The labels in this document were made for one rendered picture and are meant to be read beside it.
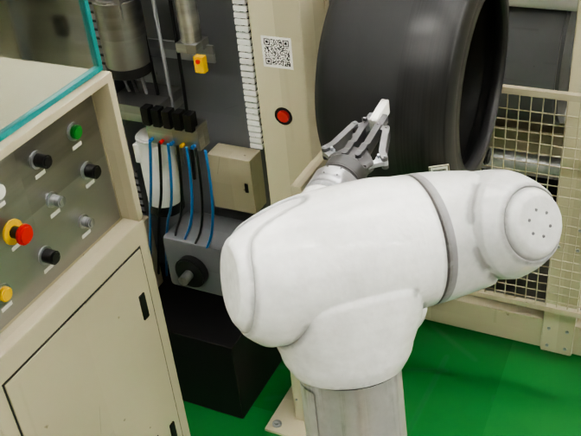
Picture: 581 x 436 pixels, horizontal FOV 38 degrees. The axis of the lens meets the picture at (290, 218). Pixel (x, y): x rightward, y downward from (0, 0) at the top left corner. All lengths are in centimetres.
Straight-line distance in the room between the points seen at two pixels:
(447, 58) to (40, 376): 102
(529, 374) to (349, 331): 210
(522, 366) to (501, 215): 209
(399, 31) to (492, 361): 148
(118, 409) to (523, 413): 124
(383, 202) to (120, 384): 139
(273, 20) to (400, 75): 39
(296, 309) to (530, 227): 22
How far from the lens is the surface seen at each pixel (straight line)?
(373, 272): 75
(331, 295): 74
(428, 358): 286
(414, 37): 164
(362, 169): 147
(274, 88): 198
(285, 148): 205
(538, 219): 80
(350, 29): 168
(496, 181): 81
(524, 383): 281
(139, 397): 217
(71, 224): 187
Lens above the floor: 198
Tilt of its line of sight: 34 degrees down
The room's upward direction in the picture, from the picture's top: 6 degrees counter-clockwise
